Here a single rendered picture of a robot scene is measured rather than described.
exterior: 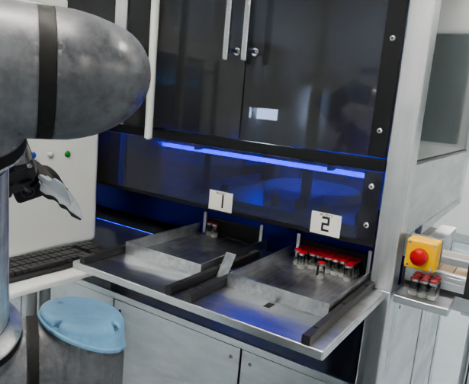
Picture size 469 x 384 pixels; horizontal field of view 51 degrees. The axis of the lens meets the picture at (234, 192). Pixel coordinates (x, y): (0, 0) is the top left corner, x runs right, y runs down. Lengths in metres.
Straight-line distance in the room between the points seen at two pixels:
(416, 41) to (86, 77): 0.96
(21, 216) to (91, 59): 1.21
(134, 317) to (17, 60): 1.49
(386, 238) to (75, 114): 0.99
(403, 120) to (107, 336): 0.85
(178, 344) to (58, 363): 1.05
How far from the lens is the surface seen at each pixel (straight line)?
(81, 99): 0.43
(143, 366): 1.89
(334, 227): 1.33
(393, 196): 1.27
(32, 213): 1.63
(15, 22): 0.44
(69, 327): 0.70
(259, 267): 1.33
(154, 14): 1.58
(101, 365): 0.72
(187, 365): 1.75
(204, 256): 1.41
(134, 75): 0.47
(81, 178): 1.71
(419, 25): 1.27
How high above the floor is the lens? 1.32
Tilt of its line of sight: 11 degrees down
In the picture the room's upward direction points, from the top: 5 degrees clockwise
